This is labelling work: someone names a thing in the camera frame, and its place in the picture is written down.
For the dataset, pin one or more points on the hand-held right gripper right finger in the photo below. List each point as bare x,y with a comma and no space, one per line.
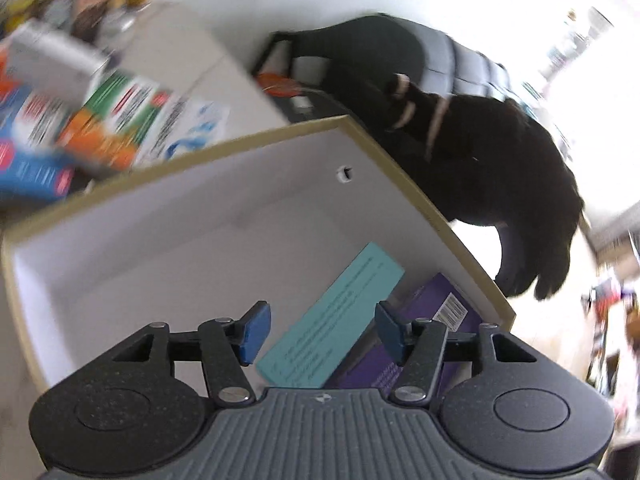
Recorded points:
392,332

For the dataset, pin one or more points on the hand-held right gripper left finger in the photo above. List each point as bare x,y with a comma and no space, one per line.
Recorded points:
252,335

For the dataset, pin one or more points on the purple medicine box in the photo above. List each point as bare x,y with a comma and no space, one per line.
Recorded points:
425,292

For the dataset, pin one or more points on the teal medicine box red bear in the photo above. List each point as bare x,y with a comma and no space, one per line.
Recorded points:
330,320

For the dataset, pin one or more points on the beige cardboard box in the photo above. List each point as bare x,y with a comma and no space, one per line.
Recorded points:
150,240

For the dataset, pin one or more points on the white marble desktop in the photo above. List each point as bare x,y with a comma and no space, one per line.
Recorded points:
210,60

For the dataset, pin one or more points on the black fleece coat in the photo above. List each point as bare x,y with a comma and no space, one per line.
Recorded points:
490,170

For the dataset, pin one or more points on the orange round object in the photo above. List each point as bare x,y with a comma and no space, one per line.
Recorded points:
277,84

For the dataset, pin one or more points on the grey sofa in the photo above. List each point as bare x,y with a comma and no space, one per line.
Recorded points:
465,70

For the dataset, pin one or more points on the dark dining chair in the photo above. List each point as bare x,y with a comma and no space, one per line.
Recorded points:
360,50

